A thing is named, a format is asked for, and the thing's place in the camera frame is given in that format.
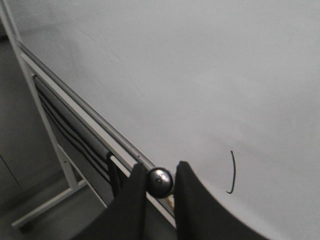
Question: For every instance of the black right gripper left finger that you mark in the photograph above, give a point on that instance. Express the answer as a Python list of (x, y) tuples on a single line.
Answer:
[(124, 219)]

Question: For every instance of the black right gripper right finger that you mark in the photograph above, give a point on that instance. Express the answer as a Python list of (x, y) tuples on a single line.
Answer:
[(199, 216)]

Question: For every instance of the aluminium whiteboard marker tray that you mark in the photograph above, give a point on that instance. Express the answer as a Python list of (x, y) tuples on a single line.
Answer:
[(81, 135)]

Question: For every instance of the large white whiteboard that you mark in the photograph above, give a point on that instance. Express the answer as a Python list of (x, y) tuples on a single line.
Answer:
[(230, 86)]

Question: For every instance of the silver round knob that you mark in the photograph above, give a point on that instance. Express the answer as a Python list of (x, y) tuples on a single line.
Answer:
[(159, 182)]

